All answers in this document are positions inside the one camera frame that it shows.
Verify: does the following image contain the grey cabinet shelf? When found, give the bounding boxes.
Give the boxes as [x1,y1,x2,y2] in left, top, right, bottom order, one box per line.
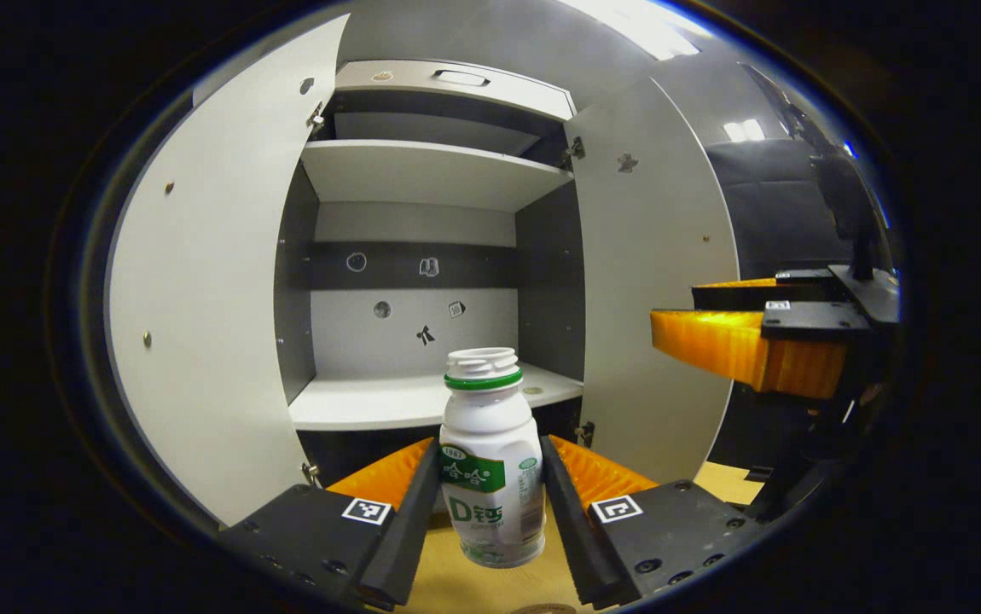
[300,139,575,213]

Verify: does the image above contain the grey cabinet door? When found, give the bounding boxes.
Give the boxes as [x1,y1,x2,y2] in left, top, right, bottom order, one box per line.
[105,13,351,527]
[563,77,740,485]

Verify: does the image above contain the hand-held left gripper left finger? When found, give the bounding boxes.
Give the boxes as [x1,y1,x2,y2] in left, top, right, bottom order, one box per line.
[219,437,442,611]

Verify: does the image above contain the large ceiling light panel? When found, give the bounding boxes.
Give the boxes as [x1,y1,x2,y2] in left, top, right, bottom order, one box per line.
[554,0,705,61]

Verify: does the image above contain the white bottle green label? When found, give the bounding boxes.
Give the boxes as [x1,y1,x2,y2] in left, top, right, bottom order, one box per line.
[439,347,547,569]

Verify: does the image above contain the beige cabinet drawer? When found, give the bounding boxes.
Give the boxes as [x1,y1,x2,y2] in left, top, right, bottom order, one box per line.
[334,59,578,123]

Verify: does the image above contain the grey cabinet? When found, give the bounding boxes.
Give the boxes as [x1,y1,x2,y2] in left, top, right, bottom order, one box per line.
[273,58,587,487]

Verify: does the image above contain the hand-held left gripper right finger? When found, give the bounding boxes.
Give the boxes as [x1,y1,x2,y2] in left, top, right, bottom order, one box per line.
[539,435,769,611]

